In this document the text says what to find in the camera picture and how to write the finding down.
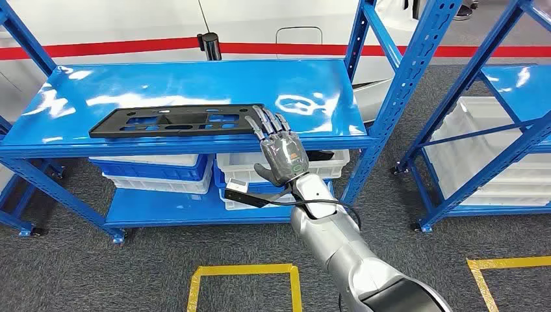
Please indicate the yellow floor tape square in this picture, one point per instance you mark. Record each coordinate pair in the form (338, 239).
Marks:
(508, 262)

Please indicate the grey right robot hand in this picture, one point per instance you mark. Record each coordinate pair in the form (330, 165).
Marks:
(284, 159)

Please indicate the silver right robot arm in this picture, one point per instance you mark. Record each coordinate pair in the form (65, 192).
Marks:
(344, 249)

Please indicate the black stanchion post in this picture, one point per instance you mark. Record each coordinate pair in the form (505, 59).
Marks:
(211, 45)

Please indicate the blue metal shelf rack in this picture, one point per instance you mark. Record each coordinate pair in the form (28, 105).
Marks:
(172, 86)
(508, 92)
(17, 224)

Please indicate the red barrier belt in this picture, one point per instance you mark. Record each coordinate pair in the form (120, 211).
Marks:
(107, 46)
(301, 48)

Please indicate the long black plastic panel part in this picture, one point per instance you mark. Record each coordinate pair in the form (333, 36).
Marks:
(185, 117)

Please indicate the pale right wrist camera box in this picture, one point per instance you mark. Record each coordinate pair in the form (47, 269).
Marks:
(236, 185)

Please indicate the white car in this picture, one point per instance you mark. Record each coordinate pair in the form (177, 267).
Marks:
(129, 21)

